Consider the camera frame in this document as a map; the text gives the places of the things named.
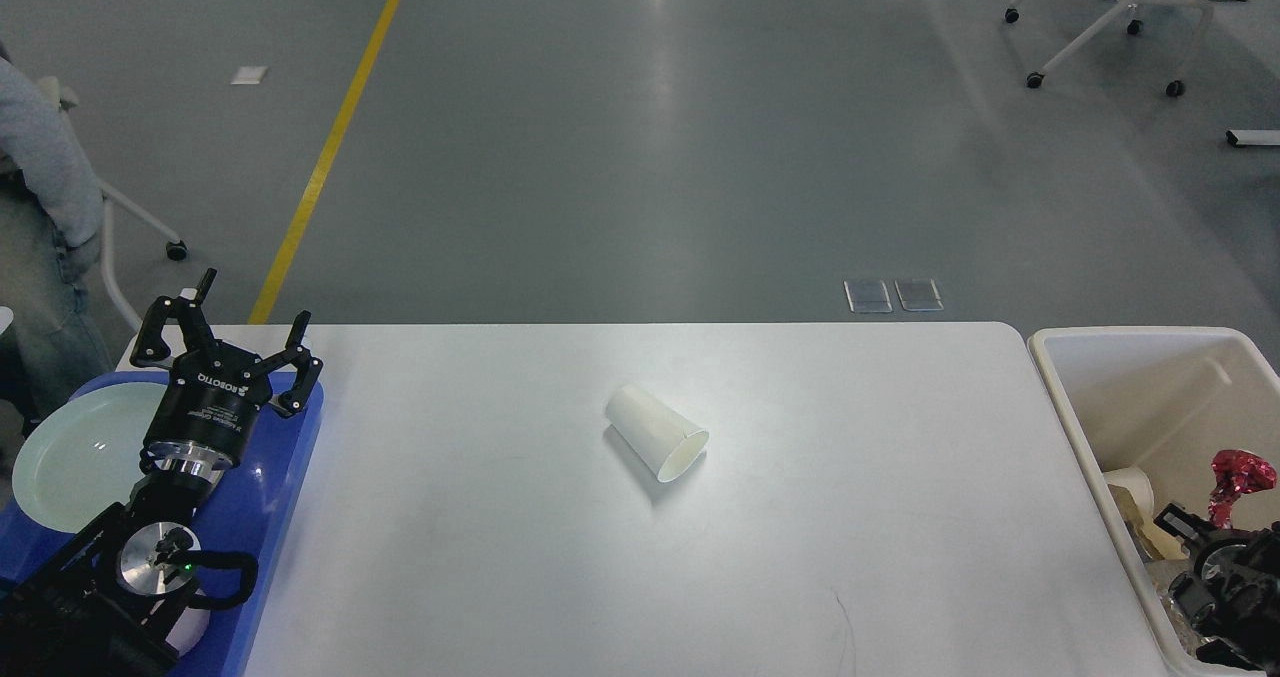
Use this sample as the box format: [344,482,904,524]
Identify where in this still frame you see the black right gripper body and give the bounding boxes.
[1190,529,1251,580]

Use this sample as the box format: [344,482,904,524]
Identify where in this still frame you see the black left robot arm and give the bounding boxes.
[3,270,324,676]

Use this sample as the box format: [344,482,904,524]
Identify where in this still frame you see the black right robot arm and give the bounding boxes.
[1155,500,1279,676]

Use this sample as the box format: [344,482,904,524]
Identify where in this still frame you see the seated person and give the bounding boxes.
[1,52,113,436]

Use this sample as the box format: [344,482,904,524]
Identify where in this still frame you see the beige plastic bin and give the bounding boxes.
[1028,326,1279,676]

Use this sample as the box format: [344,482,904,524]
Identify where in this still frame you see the white paper cup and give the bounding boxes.
[605,384,710,484]

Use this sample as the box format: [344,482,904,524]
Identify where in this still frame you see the crushed red can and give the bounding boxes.
[1208,449,1277,529]

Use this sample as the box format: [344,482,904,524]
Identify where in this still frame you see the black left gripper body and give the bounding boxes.
[143,362,273,474]

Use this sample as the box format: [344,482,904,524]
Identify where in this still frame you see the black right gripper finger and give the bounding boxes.
[1155,504,1213,548]

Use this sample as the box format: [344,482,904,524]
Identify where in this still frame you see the brown paper bag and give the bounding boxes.
[1125,520,1187,563]

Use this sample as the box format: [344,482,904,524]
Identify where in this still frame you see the mint green plate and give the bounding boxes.
[12,381,165,534]

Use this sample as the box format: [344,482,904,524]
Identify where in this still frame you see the white chair left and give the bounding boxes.
[36,76,189,331]

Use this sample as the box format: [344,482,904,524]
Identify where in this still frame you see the pink mug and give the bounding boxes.
[165,607,211,657]

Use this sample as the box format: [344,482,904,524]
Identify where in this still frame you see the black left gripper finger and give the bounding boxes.
[239,311,324,418]
[131,267,219,372]

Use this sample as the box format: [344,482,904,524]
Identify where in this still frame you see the paper cup in bin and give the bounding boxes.
[1103,466,1155,520]

